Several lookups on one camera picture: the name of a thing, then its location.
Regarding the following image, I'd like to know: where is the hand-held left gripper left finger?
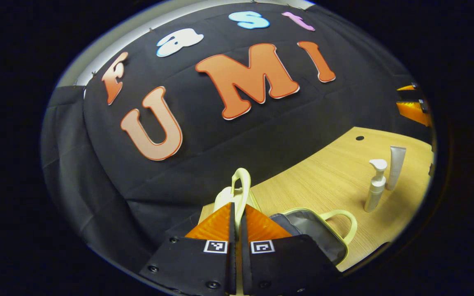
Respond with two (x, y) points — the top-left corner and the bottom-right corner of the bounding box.
(140, 201), (237, 296)

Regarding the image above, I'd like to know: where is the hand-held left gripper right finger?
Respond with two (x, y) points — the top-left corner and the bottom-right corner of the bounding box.
(240, 203), (340, 296)

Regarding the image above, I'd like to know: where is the white squeeze tube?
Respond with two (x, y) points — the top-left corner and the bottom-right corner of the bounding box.
(386, 146), (407, 191)

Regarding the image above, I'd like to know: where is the pale yellow suitcase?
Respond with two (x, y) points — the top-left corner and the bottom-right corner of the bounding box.
(214, 168), (358, 272)

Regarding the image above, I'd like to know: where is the white pump bottle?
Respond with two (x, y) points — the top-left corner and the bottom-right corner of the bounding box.
(364, 159), (388, 213)

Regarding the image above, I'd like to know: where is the black backdrop cloth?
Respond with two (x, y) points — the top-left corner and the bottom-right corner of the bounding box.
(42, 2), (433, 268)

